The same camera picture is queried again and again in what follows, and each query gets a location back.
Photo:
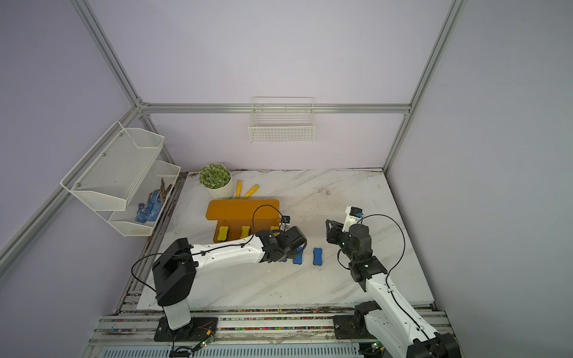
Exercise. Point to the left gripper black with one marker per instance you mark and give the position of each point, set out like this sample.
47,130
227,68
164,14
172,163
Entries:
292,254

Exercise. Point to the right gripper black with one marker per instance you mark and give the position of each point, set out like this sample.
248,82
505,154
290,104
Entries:
333,235

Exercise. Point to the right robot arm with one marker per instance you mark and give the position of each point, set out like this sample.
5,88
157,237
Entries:
388,316

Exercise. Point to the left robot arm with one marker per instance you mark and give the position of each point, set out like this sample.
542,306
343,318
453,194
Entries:
175,270

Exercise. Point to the orange wooden two-tier shelf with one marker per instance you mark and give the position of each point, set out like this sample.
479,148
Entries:
234,213

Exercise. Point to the green succulent in white pot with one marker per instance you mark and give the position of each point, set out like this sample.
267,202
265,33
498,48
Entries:
217,179

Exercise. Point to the blue crumpled item in bin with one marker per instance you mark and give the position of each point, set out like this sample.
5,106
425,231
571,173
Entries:
150,211

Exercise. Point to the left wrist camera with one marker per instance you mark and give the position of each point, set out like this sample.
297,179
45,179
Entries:
285,223

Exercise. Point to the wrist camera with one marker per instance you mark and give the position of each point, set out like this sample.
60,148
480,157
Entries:
285,223
353,216

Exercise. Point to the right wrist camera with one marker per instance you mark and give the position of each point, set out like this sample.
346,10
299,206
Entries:
353,216

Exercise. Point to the yellow handled garden tool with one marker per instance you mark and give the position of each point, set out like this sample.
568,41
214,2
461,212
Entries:
238,194

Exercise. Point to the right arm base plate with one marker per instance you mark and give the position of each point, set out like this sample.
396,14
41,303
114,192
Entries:
353,327

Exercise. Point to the white wire wall basket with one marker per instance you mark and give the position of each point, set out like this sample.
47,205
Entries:
282,120

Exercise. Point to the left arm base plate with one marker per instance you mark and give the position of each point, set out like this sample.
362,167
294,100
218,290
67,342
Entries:
197,330

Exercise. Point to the white mesh lower wall bin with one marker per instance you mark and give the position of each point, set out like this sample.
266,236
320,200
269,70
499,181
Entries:
162,176

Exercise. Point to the white mesh wall bin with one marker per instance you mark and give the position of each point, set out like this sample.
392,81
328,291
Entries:
108,176
162,176

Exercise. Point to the aluminium rail base frame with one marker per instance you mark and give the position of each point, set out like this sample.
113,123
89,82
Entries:
306,332

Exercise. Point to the white mesh upper wall bin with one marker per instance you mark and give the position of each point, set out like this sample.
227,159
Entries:
108,176

